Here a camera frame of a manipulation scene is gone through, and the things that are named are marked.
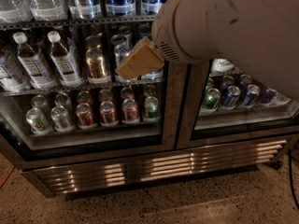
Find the tan gripper block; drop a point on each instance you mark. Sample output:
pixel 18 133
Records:
pixel 175 32

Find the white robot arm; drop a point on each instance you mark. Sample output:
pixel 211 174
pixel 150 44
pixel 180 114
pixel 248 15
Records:
pixel 261 37

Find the green can left door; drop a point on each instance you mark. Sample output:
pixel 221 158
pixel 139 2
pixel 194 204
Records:
pixel 151 109

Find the green can door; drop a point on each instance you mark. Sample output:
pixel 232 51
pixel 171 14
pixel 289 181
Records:
pixel 211 99
pixel 151 109

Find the green can right door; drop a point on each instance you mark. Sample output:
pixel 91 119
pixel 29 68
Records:
pixel 211 99

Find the blue can right door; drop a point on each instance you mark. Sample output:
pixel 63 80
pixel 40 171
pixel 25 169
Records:
pixel 229 99

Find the steel fridge base grille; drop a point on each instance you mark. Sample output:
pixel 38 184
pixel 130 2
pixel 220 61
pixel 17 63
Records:
pixel 93 175

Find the blue silver can front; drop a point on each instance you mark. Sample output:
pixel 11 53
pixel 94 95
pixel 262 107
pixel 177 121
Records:
pixel 157 74

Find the gold can front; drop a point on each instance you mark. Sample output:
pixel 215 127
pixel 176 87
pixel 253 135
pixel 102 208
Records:
pixel 98 70

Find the pepsi bottle middle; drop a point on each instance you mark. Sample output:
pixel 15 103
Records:
pixel 120 7

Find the red can right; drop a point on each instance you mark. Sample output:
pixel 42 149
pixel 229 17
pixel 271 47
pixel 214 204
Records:
pixel 129 110

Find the red can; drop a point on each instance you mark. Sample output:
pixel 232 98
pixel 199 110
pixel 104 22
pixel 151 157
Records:
pixel 129 110
pixel 85 116
pixel 108 114

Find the red can middle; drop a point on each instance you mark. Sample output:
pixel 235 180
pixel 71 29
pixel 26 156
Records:
pixel 108 114

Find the white can orange label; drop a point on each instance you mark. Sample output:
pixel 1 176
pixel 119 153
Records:
pixel 221 65

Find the tea bottle white cap right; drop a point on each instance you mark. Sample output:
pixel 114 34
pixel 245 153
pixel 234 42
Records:
pixel 63 57

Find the tea bottle white cap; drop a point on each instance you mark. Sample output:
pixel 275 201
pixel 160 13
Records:
pixel 34 63
pixel 63 57

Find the red can left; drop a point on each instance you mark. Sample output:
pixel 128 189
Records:
pixel 85 116

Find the tea bottle white cap left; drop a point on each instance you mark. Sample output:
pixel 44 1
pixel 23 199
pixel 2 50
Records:
pixel 34 63

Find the clear water bottle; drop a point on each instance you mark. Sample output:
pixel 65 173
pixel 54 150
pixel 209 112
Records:
pixel 48 10

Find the silver can bottom left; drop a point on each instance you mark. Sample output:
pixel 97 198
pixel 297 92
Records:
pixel 38 121

